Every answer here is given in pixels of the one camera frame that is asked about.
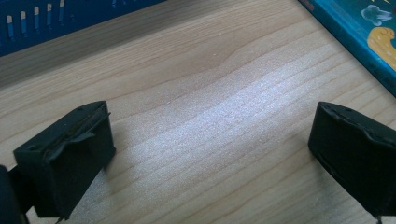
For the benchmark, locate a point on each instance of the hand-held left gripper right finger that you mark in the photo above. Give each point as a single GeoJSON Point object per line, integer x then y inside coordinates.
{"type": "Point", "coordinates": [358, 155]}

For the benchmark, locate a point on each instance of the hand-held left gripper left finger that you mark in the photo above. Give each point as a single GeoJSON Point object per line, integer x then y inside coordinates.
{"type": "Point", "coordinates": [71, 161]}

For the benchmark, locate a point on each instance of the blue picture book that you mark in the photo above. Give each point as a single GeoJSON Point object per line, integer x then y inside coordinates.
{"type": "Point", "coordinates": [348, 21]}

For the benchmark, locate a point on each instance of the blue slotted file rack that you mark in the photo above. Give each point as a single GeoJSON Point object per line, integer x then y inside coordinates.
{"type": "Point", "coordinates": [77, 18]}

